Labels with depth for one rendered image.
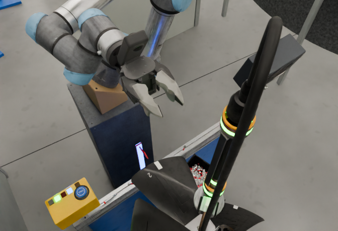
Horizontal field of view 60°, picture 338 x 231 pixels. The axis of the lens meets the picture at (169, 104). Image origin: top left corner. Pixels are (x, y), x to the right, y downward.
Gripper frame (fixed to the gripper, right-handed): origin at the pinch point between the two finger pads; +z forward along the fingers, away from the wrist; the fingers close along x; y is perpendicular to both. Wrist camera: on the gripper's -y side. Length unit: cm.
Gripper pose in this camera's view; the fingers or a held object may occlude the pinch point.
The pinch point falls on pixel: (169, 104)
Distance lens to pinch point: 58.6
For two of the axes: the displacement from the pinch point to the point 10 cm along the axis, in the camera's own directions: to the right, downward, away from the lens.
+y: 0.0, 5.8, 8.1
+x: -8.1, 4.7, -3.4
